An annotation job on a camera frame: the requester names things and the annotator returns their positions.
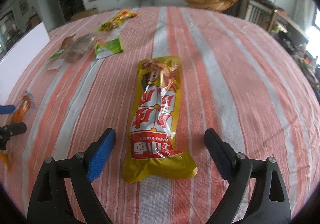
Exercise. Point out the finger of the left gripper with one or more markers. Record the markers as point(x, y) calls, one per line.
point(4, 110)
point(9, 131)

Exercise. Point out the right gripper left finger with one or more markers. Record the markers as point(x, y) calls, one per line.
point(49, 201)

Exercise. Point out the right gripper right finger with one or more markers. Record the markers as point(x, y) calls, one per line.
point(269, 202)

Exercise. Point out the yellow red sausage packet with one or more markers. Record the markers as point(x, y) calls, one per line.
point(154, 118)

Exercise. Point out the white cardboard box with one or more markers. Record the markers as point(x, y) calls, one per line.
point(18, 58)

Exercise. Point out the clear bag brown cakes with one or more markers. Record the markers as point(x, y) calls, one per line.
point(75, 51)

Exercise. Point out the green snack packet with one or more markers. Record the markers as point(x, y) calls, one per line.
point(108, 48)

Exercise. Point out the striped pink tablecloth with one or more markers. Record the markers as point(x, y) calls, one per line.
point(182, 71)

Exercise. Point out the yellow chicken feet packet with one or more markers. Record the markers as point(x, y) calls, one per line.
point(117, 20)

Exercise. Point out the wooden side shelf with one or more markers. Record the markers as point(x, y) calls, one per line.
point(272, 20)

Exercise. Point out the white tv cabinet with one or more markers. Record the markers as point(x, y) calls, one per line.
point(108, 5)

